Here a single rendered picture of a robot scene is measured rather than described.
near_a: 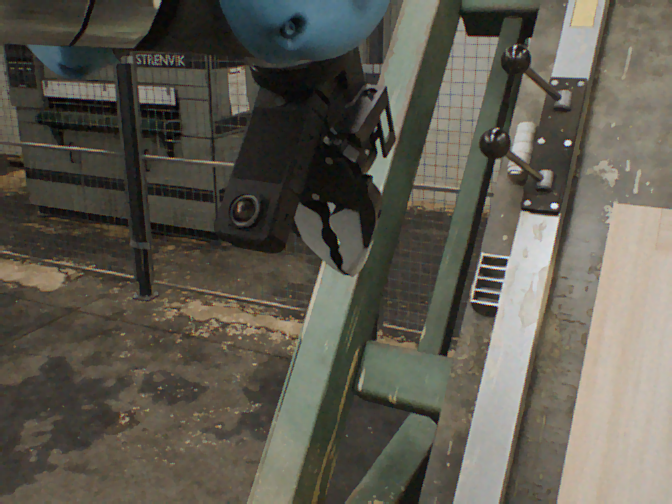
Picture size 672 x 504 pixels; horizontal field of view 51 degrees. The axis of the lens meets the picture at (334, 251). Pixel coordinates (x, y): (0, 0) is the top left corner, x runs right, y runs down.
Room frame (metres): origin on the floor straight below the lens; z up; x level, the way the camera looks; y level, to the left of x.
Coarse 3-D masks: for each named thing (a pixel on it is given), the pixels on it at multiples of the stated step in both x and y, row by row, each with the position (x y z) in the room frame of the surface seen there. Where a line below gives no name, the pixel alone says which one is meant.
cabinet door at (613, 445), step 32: (640, 224) 0.84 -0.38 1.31; (608, 256) 0.83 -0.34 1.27; (640, 256) 0.82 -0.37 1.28; (608, 288) 0.80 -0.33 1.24; (640, 288) 0.79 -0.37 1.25; (608, 320) 0.78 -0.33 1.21; (640, 320) 0.77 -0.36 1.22; (608, 352) 0.75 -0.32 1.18; (640, 352) 0.74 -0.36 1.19; (608, 384) 0.73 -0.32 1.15; (640, 384) 0.72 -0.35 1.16; (576, 416) 0.72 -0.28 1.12; (608, 416) 0.71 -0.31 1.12; (640, 416) 0.70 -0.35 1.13; (576, 448) 0.69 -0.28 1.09; (608, 448) 0.68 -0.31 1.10; (640, 448) 0.68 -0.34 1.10; (576, 480) 0.67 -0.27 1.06; (608, 480) 0.66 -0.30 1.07; (640, 480) 0.65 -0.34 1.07
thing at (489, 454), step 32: (608, 0) 1.08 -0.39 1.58; (576, 32) 1.04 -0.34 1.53; (576, 64) 1.00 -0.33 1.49; (544, 224) 0.86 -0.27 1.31; (512, 256) 0.85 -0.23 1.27; (544, 256) 0.84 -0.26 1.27; (512, 288) 0.82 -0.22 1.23; (544, 288) 0.81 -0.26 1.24; (512, 320) 0.79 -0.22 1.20; (512, 352) 0.77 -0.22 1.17; (512, 384) 0.74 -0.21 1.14; (480, 416) 0.73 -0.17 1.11; (512, 416) 0.72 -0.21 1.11; (480, 448) 0.71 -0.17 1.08; (512, 448) 0.71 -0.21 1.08; (480, 480) 0.68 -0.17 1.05
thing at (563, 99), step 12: (516, 48) 0.91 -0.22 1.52; (504, 60) 0.91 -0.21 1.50; (516, 60) 0.90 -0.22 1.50; (528, 60) 0.90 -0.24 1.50; (516, 72) 0.91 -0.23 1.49; (528, 72) 0.92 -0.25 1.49; (540, 84) 0.94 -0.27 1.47; (552, 96) 0.95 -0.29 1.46; (564, 96) 0.95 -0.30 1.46; (564, 108) 0.95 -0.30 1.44
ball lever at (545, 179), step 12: (492, 132) 0.84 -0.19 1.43; (504, 132) 0.84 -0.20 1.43; (480, 144) 0.85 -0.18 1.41; (492, 144) 0.83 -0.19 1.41; (504, 144) 0.83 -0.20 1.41; (492, 156) 0.84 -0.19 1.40; (516, 156) 0.86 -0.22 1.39; (528, 168) 0.87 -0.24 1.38; (540, 180) 0.88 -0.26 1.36; (552, 180) 0.88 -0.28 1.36
